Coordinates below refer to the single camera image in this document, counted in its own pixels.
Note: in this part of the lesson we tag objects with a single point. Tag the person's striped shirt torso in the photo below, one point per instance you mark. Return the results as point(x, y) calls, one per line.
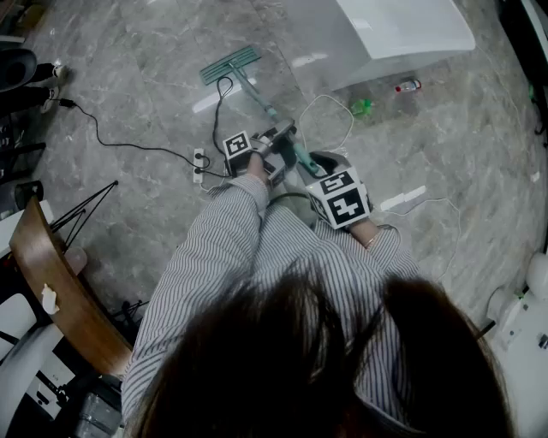
point(282, 252)

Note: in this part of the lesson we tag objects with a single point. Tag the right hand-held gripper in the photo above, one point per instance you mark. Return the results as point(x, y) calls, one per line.
point(342, 201)

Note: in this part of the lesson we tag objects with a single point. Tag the white power strip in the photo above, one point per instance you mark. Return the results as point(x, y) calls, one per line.
point(198, 164)

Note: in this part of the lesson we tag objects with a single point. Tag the curved wooden desk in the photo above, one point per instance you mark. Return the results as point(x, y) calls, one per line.
point(55, 282)

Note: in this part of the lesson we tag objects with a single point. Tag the crumpled white tissue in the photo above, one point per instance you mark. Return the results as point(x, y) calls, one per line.
point(49, 299)

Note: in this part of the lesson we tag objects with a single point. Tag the small white paper scrap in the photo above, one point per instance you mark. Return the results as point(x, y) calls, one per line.
point(535, 176)

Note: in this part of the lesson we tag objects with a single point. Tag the white table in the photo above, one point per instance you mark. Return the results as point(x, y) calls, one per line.
point(406, 30)

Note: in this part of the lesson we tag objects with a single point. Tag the black chair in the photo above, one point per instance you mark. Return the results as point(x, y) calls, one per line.
point(15, 68)

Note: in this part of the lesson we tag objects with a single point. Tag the clear bottle with red cap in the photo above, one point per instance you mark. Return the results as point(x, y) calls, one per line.
point(409, 86)

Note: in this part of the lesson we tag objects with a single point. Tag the green mop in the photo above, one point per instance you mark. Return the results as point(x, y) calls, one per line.
point(240, 64)

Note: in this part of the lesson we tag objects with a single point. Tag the green plastic bottle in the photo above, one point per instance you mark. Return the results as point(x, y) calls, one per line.
point(361, 107)

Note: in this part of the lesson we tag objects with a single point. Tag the black bag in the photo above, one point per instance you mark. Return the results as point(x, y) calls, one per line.
point(96, 406)

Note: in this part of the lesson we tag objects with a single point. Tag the black waste bin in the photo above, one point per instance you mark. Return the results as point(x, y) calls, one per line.
point(29, 194)

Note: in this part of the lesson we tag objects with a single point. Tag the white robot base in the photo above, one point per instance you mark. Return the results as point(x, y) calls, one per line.
point(524, 325)

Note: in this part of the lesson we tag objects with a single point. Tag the person's left forearm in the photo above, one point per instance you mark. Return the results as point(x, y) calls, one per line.
point(222, 222)

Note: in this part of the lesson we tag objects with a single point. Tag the person's right forearm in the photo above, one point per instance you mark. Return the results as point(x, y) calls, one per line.
point(385, 252)

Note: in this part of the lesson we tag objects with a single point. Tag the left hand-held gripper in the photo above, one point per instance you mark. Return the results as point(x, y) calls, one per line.
point(236, 145)

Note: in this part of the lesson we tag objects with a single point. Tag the white paper strip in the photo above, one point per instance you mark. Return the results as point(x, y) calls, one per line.
point(402, 199)

